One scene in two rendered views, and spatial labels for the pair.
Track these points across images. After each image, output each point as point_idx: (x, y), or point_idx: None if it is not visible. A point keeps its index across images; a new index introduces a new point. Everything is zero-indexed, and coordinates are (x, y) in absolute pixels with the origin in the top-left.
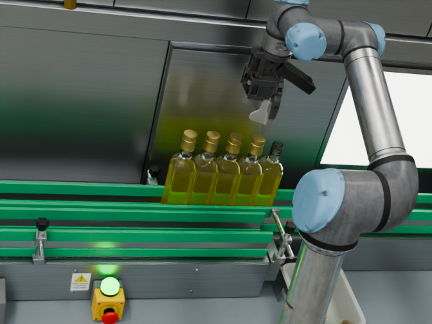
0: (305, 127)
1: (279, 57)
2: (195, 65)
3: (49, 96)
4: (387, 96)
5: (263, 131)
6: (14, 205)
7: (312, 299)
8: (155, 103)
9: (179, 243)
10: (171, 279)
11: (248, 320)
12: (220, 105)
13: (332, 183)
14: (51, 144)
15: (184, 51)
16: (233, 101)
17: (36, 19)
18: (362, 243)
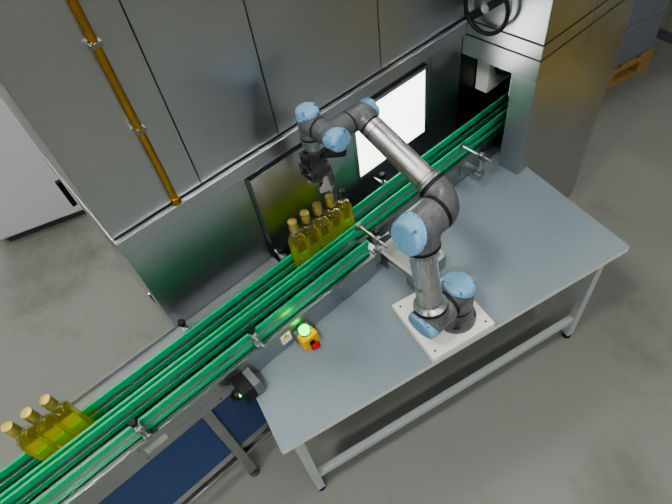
0: (343, 166)
1: (319, 151)
2: (267, 180)
3: (196, 254)
4: (403, 143)
5: (331, 193)
6: (223, 327)
7: (432, 281)
8: (255, 214)
9: (323, 282)
10: (330, 300)
11: (381, 291)
12: (292, 189)
13: (414, 223)
14: (212, 275)
15: (256, 177)
16: (298, 182)
17: (163, 224)
18: (410, 205)
